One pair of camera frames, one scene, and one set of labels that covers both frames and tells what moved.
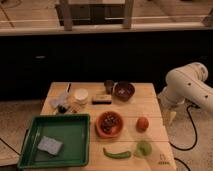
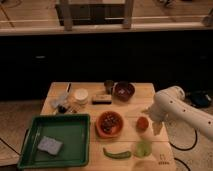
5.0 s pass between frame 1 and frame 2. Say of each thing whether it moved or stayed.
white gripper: moved
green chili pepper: stayed
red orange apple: stayed
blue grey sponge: stayed
